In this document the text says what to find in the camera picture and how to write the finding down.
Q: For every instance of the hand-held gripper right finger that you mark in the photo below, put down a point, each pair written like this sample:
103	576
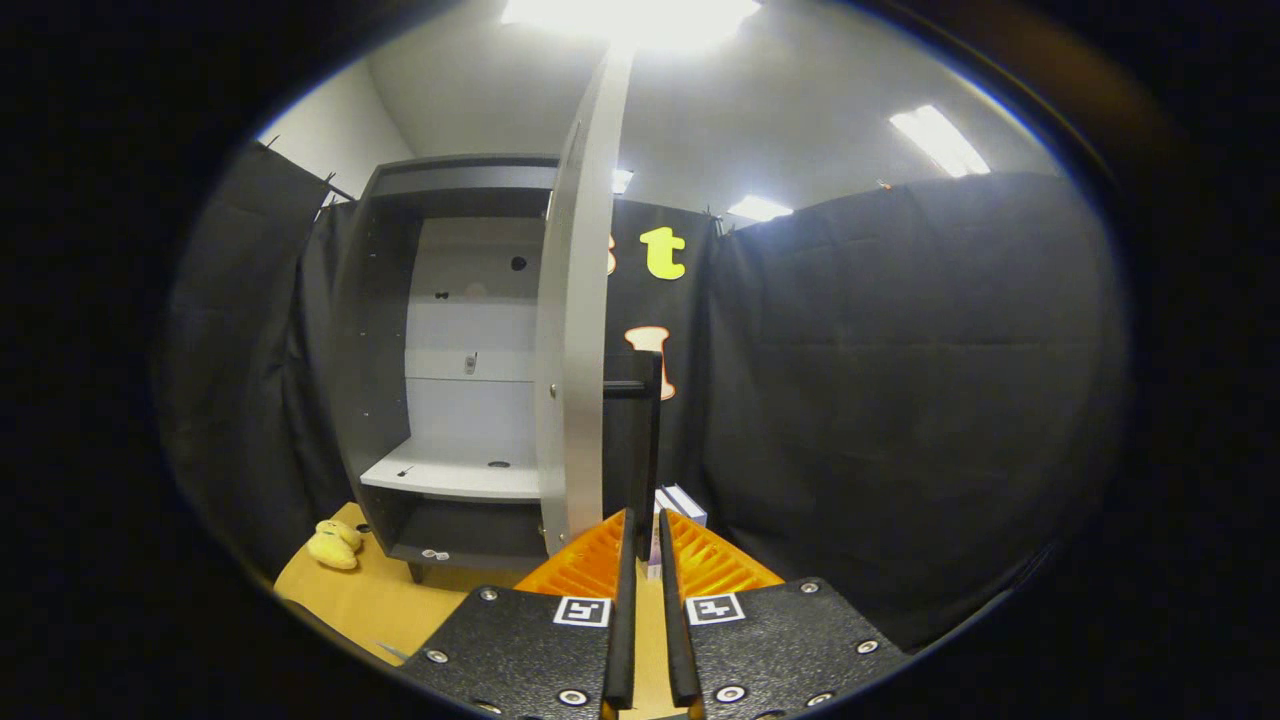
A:
780	650

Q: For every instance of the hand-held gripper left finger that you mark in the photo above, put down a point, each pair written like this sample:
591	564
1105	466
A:
520	650

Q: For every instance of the white cabinet shelf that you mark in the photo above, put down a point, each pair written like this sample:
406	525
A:
450	470
440	365

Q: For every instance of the yellow plush toy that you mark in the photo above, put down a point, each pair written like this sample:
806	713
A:
334	545

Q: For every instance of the black backdrop cloth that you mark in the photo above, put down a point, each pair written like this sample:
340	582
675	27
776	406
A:
900	400

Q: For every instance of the dark grey cabinet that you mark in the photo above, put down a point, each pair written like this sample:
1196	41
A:
375	330

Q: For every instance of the small ceiling light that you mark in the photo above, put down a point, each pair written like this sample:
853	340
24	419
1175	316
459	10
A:
622	181
759	208

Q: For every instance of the long ceiling light strip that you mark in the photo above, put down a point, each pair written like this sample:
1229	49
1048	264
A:
940	140

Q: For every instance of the large ceiling light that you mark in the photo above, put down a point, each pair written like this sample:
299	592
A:
630	18

